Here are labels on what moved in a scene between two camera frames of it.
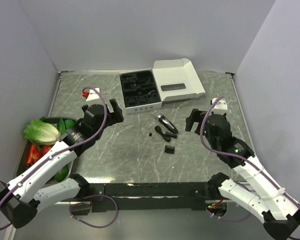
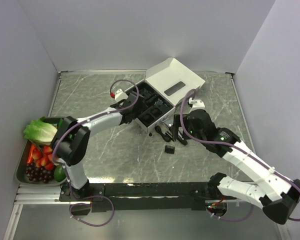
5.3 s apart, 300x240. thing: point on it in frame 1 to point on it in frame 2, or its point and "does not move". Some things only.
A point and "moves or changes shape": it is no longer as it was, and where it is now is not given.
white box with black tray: [144, 91] moves or changes shape
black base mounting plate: [115, 196] does not move
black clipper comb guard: [169, 149] does not move
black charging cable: [166, 137] does not move
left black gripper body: [113, 118] to [133, 112]
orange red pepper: [30, 158] does not move
